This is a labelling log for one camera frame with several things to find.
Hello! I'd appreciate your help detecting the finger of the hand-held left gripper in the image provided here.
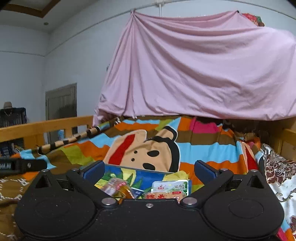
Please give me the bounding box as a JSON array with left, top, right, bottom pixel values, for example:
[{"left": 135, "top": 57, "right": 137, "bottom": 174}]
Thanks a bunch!
[{"left": 20, "top": 159, "right": 48, "bottom": 173}]

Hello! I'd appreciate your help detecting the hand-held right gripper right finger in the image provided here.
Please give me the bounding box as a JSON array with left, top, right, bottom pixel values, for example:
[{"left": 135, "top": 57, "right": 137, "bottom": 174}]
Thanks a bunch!
[{"left": 181, "top": 160, "right": 270, "bottom": 207}]

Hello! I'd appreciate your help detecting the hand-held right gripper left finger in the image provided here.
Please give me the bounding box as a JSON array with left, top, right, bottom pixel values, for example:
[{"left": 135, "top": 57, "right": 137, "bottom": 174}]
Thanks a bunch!
[{"left": 30, "top": 160, "right": 118, "bottom": 208}]

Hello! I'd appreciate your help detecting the orange red clear packet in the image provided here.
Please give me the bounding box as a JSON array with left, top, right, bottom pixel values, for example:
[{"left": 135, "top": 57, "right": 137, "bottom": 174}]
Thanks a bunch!
[{"left": 101, "top": 177, "right": 135, "bottom": 200}]

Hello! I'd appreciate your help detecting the white green snack packet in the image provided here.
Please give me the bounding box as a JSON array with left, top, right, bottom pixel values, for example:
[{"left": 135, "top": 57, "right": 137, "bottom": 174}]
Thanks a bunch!
[{"left": 144, "top": 179, "right": 189, "bottom": 201}]

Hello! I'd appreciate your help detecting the metal tin with cartoon lining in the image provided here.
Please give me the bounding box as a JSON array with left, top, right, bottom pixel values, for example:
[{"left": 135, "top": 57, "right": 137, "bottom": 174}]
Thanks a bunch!
[{"left": 94, "top": 163, "right": 193, "bottom": 201}]

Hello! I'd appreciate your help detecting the blue white long packet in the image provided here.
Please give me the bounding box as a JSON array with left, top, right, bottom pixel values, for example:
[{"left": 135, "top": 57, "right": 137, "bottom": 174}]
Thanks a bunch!
[{"left": 131, "top": 187, "right": 146, "bottom": 199}]

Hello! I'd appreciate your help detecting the brown striped cartoon blanket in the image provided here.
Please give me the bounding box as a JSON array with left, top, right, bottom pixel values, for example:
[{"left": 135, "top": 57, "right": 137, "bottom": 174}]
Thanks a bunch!
[{"left": 0, "top": 115, "right": 263, "bottom": 241}]

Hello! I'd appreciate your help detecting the brown black striped cloth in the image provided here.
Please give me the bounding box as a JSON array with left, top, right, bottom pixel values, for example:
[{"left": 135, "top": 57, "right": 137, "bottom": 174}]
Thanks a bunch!
[{"left": 36, "top": 117, "right": 121, "bottom": 155}]

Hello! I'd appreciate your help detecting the black plastic crate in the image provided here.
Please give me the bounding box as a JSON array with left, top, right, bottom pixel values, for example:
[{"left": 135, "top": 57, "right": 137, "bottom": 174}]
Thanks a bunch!
[{"left": 0, "top": 107, "right": 27, "bottom": 158}]

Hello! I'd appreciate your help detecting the grey door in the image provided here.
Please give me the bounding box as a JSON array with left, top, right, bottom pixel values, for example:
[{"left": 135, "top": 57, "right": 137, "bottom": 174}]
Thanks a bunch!
[{"left": 45, "top": 83, "right": 78, "bottom": 143}]

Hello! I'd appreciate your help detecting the white floral quilt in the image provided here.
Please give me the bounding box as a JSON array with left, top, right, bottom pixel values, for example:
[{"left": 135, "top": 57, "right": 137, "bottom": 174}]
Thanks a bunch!
[{"left": 261, "top": 143, "right": 296, "bottom": 233}]

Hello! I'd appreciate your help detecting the pink hanging sheet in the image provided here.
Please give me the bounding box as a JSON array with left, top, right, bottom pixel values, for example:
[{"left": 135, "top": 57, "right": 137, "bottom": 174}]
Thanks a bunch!
[{"left": 92, "top": 9, "right": 296, "bottom": 127}]

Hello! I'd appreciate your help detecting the red floral cloth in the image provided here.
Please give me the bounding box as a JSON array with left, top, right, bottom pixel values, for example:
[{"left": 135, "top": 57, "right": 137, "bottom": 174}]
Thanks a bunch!
[{"left": 241, "top": 13, "right": 265, "bottom": 27}]

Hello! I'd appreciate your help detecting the wooden bed rail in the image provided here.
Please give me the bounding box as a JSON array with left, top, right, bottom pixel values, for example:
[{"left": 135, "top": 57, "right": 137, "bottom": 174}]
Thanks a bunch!
[
  {"left": 0, "top": 115, "right": 94, "bottom": 149},
  {"left": 269, "top": 120, "right": 296, "bottom": 163}
]

